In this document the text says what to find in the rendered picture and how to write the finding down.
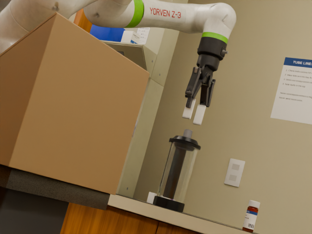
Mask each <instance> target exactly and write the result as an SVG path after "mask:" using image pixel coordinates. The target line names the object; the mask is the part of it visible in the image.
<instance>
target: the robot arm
mask: <svg viewBox="0 0 312 234"><path fill-rule="evenodd" d="M82 8H83V10H84V14H85V16H86V18H87V19H88V20H89V21H90V22H91V23H92V24H94V25H96V26H99V27H111V28H143V27H157V28H167V29H173V30H177V31H181V32H184V33H189V34H193V33H202V36H201V41H200V44H199V47H198V49H197V50H198V51H197V53H198V55H199V57H198V60H197V63H196V65H197V66H198V67H193V71H192V75H191V78H190V80H189V83H188V86H187V88H186V91H185V94H186V95H185V97H186V98H187V101H186V105H185V108H184V112H183V116H182V118H186V119H191V116H192V112H193V109H194V105H195V101H196V99H194V98H195V97H196V95H197V93H198V91H199V89H200V87H201V97H200V104H198V106H197V110H196V113H195V118H194V121H193V124H196V125H201V123H202V119H203V116H204V112H205V109H206V107H209V106H210V102H211V97H212V93H213V88H214V84H215V81H216V80H215V79H213V78H212V77H213V72H214V71H217V70H218V66H219V63H220V61H221V60H223V57H224V56H225V54H228V51H226V47H227V44H228V39H229V36H230V34H231V32H232V30H233V28H234V26H235V23H236V13H235V11H234V9H233V8H232V7H231V6H230V5H228V4H226V3H214V4H205V5H204V4H192V3H191V4H179V3H170V2H164V1H159V0H11V1H10V3H9V4H8V5H7V6H6V7H5V8H4V9H3V10H2V11H1V12H0V54H1V53H3V52H4V51H5V50H6V49H8V48H9V47H10V46H12V45H13V44H14V43H16V42H17V41H18V40H19V39H21V38H22V37H24V36H25V35H26V34H28V33H29V32H30V31H31V30H32V29H34V28H35V27H36V26H38V25H39V24H40V23H42V22H43V21H44V20H46V19H47V18H48V17H50V16H51V15H52V14H54V13H55V12H58V13H59V14H61V15H62V16H64V17H65V18H67V19H69V18H70V17H71V16H72V15H73V14H74V13H76V12H78V11H79V10H81V9H82Z"/></svg>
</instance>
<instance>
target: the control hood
mask: <svg viewBox="0 0 312 234"><path fill-rule="evenodd" d="M100 41H102V42H104V43H105V44H106V45H108V46H109V47H111V48H113V49H114V50H116V51H120V52H123V53H124V56H125V57H126V58H128V59H129V60H131V61H132V62H134V63H135V64H137V65H138V66H140V67H142V68H143V69H145V70H146V71H148V72H149V78H150V77H151V74H152V71H153V68H154V64H155V61H156V57H157V55H156V54H155V53H154V52H152V51H151V50H150V49H148V48H147V47H146V46H144V45H142V44H133V43H124V42H115V41H106V40H100Z"/></svg>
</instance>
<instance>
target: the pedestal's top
mask: <svg viewBox="0 0 312 234"><path fill-rule="evenodd" d="M0 186H1V187H4V188H7V189H12V190H17V191H20V192H25V193H29V194H33V195H39V196H43V197H47V198H52V199H56V200H60V201H65V202H70V203H74V204H78V205H83V206H87V207H91V208H97V209H101V210H106V208H107V205H108V201H109V198H110V194H108V193H105V192H101V191H97V190H94V189H90V188H86V187H82V186H79V185H75V184H71V183H68V182H64V181H60V180H56V179H52V178H49V177H45V176H42V175H37V174H34V173H30V172H26V171H23V170H19V169H15V168H11V167H8V166H4V165H1V164H0Z"/></svg>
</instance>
